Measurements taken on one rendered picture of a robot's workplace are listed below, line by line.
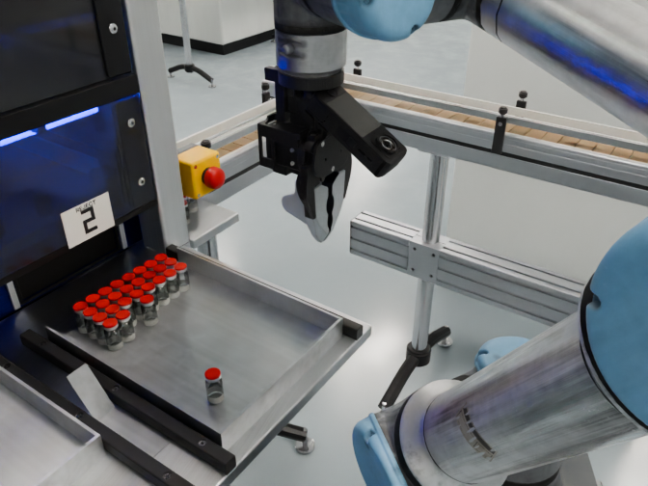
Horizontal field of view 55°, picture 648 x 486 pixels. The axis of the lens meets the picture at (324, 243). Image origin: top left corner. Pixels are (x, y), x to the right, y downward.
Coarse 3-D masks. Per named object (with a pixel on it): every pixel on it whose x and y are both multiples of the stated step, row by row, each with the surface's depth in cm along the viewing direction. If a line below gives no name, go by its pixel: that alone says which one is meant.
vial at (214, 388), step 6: (210, 384) 79; (216, 384) 79; (222, 384) 80; (210, 390) 79; (216, 390) 79; (222, 390) 80; (210, 396) 80; (216, 396) 80; (222, 396) 81; (210, 402) 81; (216, 402) 80
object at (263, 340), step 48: (192, 288) 102; (240, 288) 101; (48, 336) 90; (144, 336) 92; (192, 336) 92; (240, 336) 92; (288, 336) 92; (336, 336) 90; (144, 384) 79; (192, 384) 84; (240, 384) 84; (288, 384) 83; (240, 432) 76
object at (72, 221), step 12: (84, 204) 92; (96, 204) 94; (108, 204) 96; (72, 216) 91; (84, 216) 93; (96, 216) 95; (108, 216) 97; (72, 228) 92; (108, 228) 97; (72, 240) 92; (84, 240) 94
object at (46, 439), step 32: (0, 384) 84; (0, 416) 79; (32, 416) 79; (64, 416) 75; (0, 448) 75; (32, 448) 75; (64, 448) 75; (96, 448) 72; (0, 480) 71; (32, 480) 71; (64, 480) 70
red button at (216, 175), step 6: (210, 168) 110; (216, 168) 110; (210, 174) 110; (216, 174) 110; (222, 174) 111; (204, 180) 110; (210, 180) 110; (216, 180) 110; (222, 180) 111; (210, 186) 110; (216, 186) 111
